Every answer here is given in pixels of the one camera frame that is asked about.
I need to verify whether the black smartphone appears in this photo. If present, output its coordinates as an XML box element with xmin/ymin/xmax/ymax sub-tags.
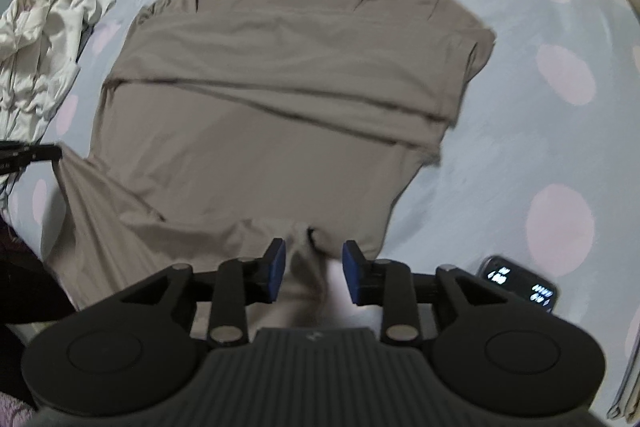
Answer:
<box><xmin>473</xmin><ymin>255</ymin><xmax>560</xmax><ymax>314</ymax></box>

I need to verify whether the white crumpled garment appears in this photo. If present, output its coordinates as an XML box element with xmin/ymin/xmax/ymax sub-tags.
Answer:
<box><xmin>0</xmin><ymin>0</ymin><xmax>124</xmax><ymax>146</ymax></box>

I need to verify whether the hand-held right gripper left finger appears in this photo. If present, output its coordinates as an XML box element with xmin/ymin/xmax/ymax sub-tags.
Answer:
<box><xmin>119</xmin><ymin>237</ymin><xmax>288</xmax><ymax>350</ymax></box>

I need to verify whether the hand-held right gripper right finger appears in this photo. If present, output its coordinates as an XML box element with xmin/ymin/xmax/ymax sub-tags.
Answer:
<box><xmin>341</xmin><ymin>240</ymin><xmax>522</xmax><ymax>349</ymax></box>

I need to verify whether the bed with dotted sheet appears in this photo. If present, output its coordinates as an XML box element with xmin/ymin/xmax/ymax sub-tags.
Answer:
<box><xmin>0</xmin><ymin>0</ymin><xmax>640</xmax><ymax>427</ymax></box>

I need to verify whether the beige t-shirt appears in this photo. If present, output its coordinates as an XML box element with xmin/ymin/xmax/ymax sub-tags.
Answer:
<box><xmin>44</xmin><ymin>0</ymin><xmax>497</xmax><ymax>333</ymax></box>

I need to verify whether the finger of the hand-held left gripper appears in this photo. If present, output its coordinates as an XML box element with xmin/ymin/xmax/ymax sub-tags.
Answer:
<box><xmin>0</xmin><ymin>140</ymin><xmax>64</xmax><ymax>176</ymax></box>

